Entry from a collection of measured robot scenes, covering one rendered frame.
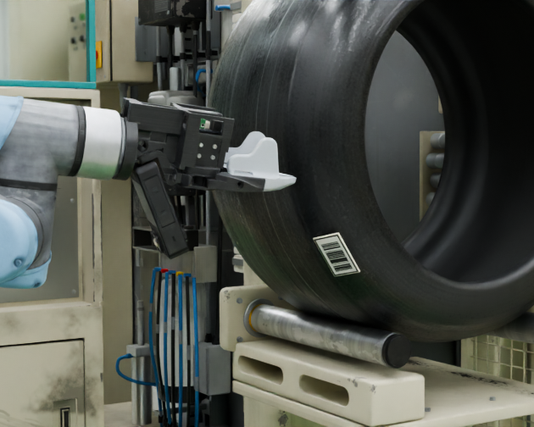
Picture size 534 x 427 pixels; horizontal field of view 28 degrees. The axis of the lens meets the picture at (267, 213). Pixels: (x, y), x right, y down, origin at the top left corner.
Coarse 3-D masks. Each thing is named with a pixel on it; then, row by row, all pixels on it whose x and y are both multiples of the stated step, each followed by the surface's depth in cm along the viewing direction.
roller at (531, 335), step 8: (528, 312) 155; (520, 320) 154; (528, 320) 153; (504, 328) 157; (512, 328) 155; (520, 328) 154; (528, 328) 153; (504, 336) 158; (512, 336) 156; (520, 336) 154; (528, 336) 153
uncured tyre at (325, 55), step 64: (256, 0) 149; (320, 0) 134; (384, 0) 133; (448, 0) 169; (512, 0) 147; (256, 64) 139; (320, 64) 131; (448, 64) 175; (512, 64) 171; (256, 128) 136; (320, 128) 130; (448, 128) 178; (512, 128) 175; (256, 192) 139; (320, 192) 131; (448, 192) 176; (512, 192) 174; (256, 256) 147; (320, 256) 134; (384, 256) 135; (448, 256) 174; (512, 256) 166; (384, 320) 140; (448, 320) 142; (512, 320) 152
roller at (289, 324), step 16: (256, 320) 163; (272, 320) 159; (288, 320) 156; (304, 320) 153; (320, 320) 150; (336, 320) 148; (288, 336) 156; (304, 336) 152; (320, 336) 148; (336, 336) 145; (352, 336) 142; (368, 336) 139; (384, 336) 137; (400, 336) 137; (336, 352) 147; (352, 352) 142; (368, 352) 139; (384, 352) 136; (400, 352) 137
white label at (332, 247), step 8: (320, 240) 133; (328, 240) 132; (336, 240) 131; (320, 248) 133; (328, 248) 133; (336, 248) 132; (344, 248) 131; (328, 256) 134; (336, 256) 133; (344, 256) 132; (328, 264) 134; (336, 264) 134; (344, 264) 133; (352, 264) 132; (336, 272) 134; (344, 272) 134; (352, 272) 133
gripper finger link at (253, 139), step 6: (252, 132) 121; (258, 132) 121; (246, 138) 121; (252, 138) 121; (258, 138) 121; (246, 144) 121; (252, 144) 121; (234, 150) 121; (240, 150) 121; (246, 150) 121; (252, 150) 121; (228, 156) 121; (282, 174) 123
